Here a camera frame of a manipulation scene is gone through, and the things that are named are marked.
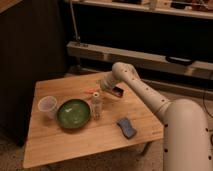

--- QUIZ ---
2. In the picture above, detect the blue sponge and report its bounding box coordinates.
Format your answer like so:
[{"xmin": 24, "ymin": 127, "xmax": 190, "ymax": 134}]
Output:
[{"xmin": 117, "ymin": 117, "xmax": 137, "ymax": 139}]

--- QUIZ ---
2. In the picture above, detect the orange chili pepper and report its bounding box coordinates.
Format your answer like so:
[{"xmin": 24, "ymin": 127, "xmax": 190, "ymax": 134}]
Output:
[{"xmin": 84, "ymin": 89, "xmax": 99, "ymax": 94}]

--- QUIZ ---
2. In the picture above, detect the green ceramic bowl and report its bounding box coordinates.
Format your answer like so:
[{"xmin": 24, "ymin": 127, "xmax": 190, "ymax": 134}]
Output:
[{"xmin": 56, "ymin": 99, "xmax": 91, "ymax": 129}]

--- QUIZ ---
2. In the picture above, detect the clear plastic cup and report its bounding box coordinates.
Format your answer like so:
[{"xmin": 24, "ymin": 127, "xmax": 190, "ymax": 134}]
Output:
[{"xmin": 38, "ymin": 96, "xmax": 57, "ymax": 119}]

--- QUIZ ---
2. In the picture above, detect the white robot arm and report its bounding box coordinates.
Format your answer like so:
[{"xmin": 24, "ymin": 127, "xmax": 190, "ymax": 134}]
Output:
[{"xmin": 100, "ymin": 62, "xmax": 213, "ymax": 171}]

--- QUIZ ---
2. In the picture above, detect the black cable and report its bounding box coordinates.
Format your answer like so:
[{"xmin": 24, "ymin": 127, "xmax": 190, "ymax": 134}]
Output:
[{"xmin": 202, "ymin": 87, "xmax": 213, "ymax": 148}]

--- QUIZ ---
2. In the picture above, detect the black rectangular box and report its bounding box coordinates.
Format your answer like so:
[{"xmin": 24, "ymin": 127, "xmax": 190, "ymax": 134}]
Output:
[{"xmin": 112, "ymin": 87, "xmax": 124, "ymax": 98}]

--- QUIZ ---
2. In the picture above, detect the metal pole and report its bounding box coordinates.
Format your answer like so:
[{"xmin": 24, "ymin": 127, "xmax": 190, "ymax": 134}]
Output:
[{"xmin": 69, "ymin": 0, "xmax": 87, "ymax": 47}]

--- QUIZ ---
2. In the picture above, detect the upper wooden shelf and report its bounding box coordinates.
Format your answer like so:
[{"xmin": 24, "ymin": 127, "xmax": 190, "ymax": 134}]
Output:
[{"xmin": 64, "ymin": 0, "xmax": 213, "ymax": 20}]

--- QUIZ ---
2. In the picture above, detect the wooden table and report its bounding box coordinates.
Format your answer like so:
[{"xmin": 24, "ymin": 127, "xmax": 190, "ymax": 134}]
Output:
[{"xmin": 23, "ymin": 73, "xmax": 163, "ymax": 168}]

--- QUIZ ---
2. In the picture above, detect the clear plastic bottle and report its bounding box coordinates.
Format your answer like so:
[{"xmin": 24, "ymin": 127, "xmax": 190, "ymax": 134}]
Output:
[{"xmin": 92, "ymin": 92, "xmax": 102, "ymax": 120}]

